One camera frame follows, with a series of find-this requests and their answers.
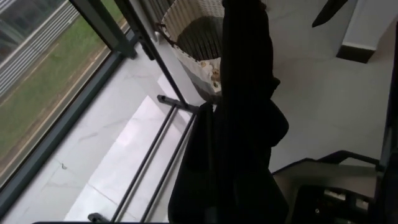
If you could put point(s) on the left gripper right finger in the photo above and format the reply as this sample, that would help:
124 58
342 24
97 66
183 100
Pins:
255 196

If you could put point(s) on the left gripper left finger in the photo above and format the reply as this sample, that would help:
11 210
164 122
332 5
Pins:
192 186

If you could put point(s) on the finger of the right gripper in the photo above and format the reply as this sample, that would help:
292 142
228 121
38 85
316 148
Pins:
329 11

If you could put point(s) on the black garment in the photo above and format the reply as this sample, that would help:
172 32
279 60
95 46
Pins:
245 62

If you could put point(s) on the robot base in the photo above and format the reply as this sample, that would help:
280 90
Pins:
326 180

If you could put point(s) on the black clothes rack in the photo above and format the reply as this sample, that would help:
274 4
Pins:
177 104

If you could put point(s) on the white laundry basket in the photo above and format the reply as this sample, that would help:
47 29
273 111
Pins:
186 12

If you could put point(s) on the beige curtain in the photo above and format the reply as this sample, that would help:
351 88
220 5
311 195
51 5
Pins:
155 6

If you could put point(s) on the window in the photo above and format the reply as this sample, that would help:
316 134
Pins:
105 28

